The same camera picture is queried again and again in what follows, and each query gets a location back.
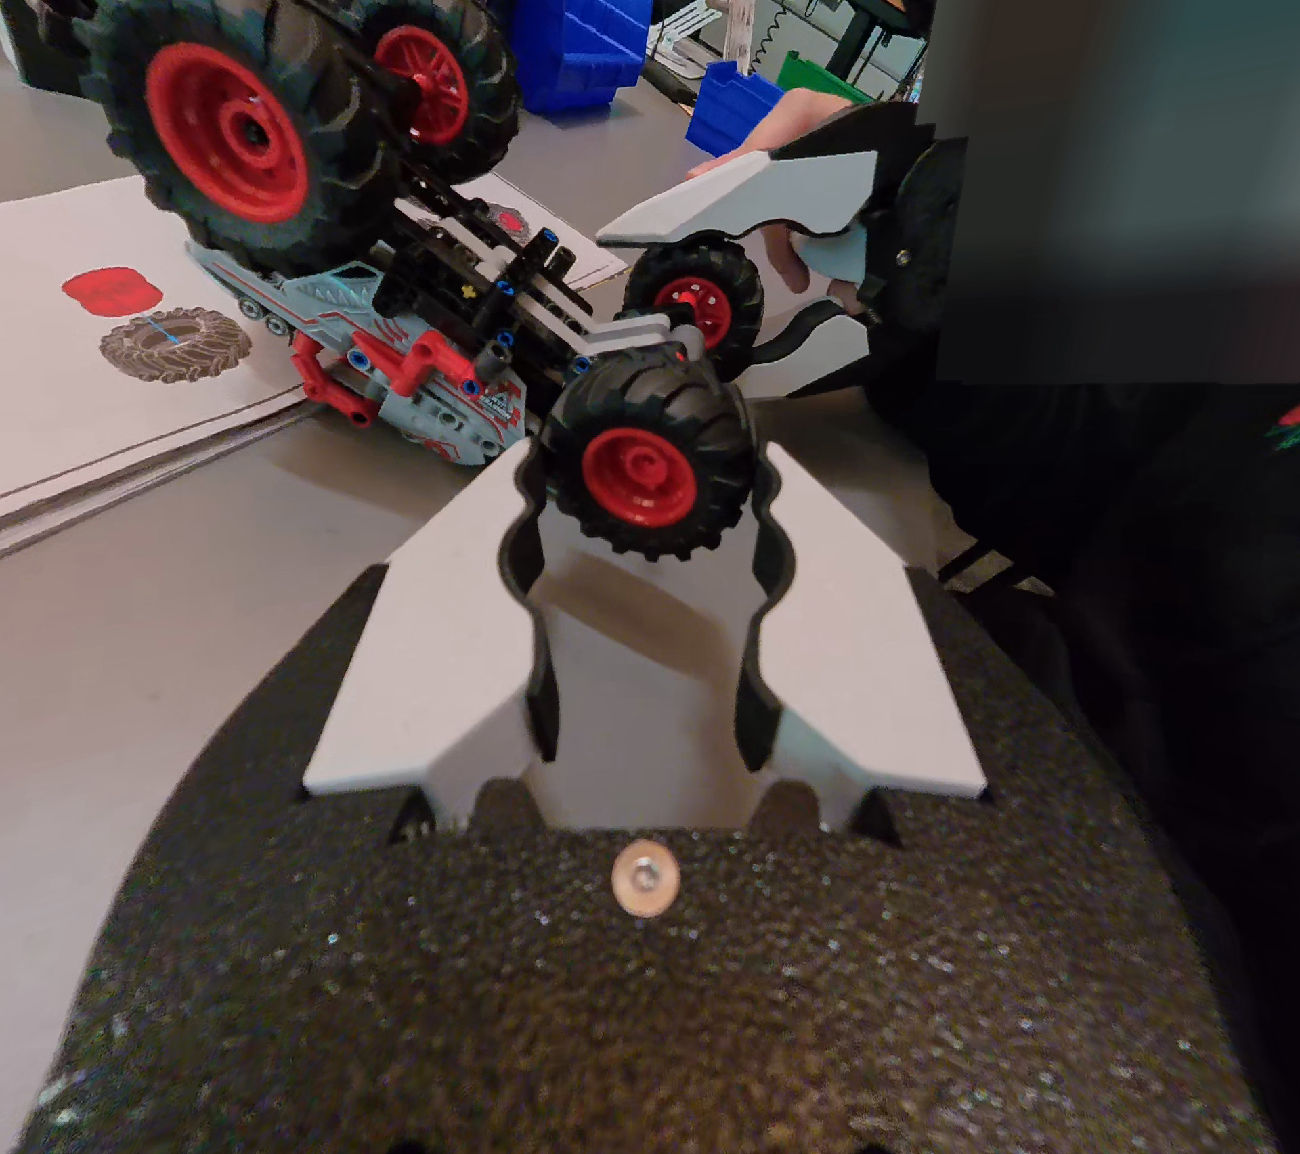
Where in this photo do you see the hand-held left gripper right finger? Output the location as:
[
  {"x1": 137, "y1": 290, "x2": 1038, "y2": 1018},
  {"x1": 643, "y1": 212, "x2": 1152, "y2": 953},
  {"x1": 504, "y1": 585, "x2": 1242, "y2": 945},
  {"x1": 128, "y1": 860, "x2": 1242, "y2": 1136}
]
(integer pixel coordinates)
[{"x1": 733, "y1": 440, "x2": 989, "y2": 836}]

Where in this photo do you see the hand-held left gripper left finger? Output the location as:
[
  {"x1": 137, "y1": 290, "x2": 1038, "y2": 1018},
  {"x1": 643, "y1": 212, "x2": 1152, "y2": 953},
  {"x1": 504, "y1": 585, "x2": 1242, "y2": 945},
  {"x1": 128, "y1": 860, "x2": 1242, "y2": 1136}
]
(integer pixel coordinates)
[{"x1": 302, "y1": 440, "x2": 561, "y2": 832}]

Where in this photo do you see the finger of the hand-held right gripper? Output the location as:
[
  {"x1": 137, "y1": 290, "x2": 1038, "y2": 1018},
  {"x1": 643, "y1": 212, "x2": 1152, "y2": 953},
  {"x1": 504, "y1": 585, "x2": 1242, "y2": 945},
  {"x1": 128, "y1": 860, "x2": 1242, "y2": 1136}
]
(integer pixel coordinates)
[
  {"x1": 595, "y1": 149, "x2": 882, "y2": 250},
  {"x1": 730, "y1": 300, "x2": 874, "y2": 400}
]

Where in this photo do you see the toy brick monster truck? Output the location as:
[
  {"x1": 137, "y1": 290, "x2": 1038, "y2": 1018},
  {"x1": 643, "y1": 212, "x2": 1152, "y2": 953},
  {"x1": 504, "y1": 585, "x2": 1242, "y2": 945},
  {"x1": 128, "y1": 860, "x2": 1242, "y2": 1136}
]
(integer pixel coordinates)
[{"x1": 78, "y1": 0, "x2": 764, "y2": 564}]

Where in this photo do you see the small black wheel red hub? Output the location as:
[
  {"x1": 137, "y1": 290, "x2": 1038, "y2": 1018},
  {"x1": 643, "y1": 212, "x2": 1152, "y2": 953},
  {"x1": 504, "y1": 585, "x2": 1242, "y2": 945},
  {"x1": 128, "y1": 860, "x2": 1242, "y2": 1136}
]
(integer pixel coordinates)
[
  {"x1": 78, "y1": 0, "x2": 401, "y2": 273},
  {"x1": 347, "y1": 0, "x2": 523, "y2": 183}
]

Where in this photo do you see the grey desk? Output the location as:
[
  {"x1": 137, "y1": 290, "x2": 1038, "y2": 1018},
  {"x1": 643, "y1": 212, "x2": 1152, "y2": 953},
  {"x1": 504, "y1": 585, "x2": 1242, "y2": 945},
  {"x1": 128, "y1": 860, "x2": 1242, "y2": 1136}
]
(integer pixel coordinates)
[{"x1": 0, "y1": 72, "x2": 968, "y2": 971}]

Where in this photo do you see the person's right hand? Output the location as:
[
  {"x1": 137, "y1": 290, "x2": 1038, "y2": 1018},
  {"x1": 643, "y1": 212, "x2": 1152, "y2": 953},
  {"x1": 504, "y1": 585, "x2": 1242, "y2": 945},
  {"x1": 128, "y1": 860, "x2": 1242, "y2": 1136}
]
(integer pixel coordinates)
[{"x1": 691, "y1": 86, "x2": 868, "y2": 294}]

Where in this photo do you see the blue bin with marker tag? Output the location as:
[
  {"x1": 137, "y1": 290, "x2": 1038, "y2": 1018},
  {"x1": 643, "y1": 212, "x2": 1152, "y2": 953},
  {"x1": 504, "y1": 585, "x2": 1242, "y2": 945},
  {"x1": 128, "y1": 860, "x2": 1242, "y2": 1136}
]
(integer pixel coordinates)
[{"x1": 684, "y1": 59, "x2": 787, "y2": 159}]

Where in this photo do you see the green storage bin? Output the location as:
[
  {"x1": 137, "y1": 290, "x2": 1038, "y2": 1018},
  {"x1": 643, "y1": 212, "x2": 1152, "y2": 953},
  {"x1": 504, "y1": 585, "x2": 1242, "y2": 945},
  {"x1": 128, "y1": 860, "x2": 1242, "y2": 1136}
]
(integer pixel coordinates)
[{"x1": 777, "y1": 51, "x2": 874, "y2": 104}]

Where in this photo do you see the white board stand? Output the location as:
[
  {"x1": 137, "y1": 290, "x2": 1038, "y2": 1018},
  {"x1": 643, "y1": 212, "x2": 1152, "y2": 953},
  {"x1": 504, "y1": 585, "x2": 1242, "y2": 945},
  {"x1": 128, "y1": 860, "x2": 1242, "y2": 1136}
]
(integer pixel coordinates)
[{"x1": 643, "y1": 0, "x2": 728, "y2": 74}]

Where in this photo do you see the blue storage bin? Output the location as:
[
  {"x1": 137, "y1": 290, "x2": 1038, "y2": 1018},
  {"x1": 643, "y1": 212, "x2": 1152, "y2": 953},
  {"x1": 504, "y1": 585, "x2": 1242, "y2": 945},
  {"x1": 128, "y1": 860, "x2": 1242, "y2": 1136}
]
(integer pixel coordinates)
[{"x1": 510, "y1": 0, "x2": 655, "y2": 116}]

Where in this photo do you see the open instruction booklet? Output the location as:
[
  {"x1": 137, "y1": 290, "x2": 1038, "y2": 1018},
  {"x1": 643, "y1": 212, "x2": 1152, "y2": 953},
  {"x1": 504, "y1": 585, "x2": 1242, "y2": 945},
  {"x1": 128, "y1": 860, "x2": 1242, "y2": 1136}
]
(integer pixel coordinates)
[{"x1": 0, "y1": 173, "x2": 628, "y2": 557}]

